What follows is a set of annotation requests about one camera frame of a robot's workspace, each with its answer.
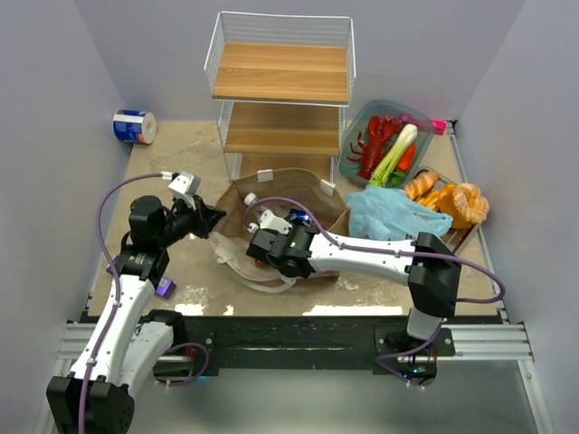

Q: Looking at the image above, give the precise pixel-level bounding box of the red blue drink can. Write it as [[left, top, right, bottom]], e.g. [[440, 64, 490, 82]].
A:
[[289, 209, 312, 226]]

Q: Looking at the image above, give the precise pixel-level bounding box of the red toy lobster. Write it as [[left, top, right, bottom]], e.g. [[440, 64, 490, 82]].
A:
[[347, 115, 399, 180]]

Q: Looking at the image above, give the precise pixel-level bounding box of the green white celery stalk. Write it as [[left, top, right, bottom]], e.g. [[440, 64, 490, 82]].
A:
[[369, 124, 418, 186]]

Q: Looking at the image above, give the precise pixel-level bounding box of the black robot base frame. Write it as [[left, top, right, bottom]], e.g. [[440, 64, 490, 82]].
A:
[[79, 308, 455, 378]]

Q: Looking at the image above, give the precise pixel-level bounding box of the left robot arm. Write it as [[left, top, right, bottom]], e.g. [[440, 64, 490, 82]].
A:
[[46, 195, 226, 433]]

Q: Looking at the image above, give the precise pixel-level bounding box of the pink small object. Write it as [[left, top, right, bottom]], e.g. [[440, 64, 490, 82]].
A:
[[432, 118, 447, 136]]

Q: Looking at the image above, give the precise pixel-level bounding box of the orange croissant bread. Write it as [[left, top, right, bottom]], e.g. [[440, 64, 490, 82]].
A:
[[417, 190, 447, 212]]

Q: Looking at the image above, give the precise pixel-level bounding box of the brown paper grocery bag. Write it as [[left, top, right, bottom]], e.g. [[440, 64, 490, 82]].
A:
[[209, 168, 350, 294]]

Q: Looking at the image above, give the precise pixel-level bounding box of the white wire wooden shelf rack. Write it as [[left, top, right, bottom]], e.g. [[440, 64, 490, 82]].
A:
[[204, 11, 356, 182]]

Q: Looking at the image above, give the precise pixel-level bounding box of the blue white toilet paper roll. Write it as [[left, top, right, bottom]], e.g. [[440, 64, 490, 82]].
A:
[[112, 109, 157, 145]]

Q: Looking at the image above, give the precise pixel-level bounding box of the light blue plastic bag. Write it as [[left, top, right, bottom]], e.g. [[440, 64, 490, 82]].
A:
[[345, 185, 453, 241]]

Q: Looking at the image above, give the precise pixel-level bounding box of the purple chocolate bar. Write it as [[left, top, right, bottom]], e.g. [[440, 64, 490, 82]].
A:
[[106, 255, 177, 299]]

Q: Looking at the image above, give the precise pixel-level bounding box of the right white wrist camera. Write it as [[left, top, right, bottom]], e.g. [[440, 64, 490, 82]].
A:
[[247, 206, 292, 235]]

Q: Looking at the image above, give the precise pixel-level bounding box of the metal tray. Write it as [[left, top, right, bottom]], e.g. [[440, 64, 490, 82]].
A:
[[423, 175, 479, 255]]

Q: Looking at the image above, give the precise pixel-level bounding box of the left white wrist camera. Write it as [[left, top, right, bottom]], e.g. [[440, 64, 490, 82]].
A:
[[161, 171, 201, 200]]

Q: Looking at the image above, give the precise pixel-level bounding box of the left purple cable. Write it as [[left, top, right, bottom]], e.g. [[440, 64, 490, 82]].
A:
[[76, 170, 177, 433]]

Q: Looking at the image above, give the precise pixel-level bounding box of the long bread loaf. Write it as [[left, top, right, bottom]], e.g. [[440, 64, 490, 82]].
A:
[[404, 171, 440, 200]]

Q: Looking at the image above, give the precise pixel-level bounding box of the green label water bottle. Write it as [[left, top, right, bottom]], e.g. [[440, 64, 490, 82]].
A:
[[243, 193, 277, 223]]

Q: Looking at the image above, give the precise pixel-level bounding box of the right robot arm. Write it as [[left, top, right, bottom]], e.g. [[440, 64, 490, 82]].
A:
[[246, 226, 461, 341]]

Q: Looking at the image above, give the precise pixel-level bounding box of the twisted sugar donut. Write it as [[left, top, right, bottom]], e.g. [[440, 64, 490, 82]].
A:
[[452, 184, 489, 224]]

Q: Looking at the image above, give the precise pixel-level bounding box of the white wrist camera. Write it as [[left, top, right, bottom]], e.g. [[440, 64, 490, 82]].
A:
[[247, 206, 292, 235], [161, 171, 201, 200]]

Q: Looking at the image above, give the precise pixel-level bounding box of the teal plastic food container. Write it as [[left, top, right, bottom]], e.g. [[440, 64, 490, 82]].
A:
[[335, 99, 433, 188]]

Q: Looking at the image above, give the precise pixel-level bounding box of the red chili pepper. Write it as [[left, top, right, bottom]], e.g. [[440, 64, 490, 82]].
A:
[[396, 143, 416, 173]]

